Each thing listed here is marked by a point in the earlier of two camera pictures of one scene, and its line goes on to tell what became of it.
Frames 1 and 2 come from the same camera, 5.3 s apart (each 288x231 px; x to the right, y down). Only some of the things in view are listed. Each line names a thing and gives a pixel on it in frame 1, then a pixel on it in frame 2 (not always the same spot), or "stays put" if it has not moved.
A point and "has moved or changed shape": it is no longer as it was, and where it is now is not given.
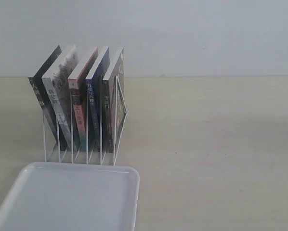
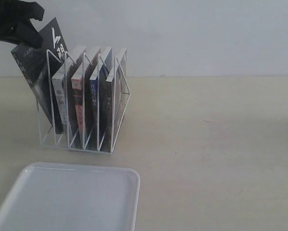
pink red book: (77, 83) stays put
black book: (39, 86) has moved or changed shape
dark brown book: (113, 102) stays put
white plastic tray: (71, 196) stays put
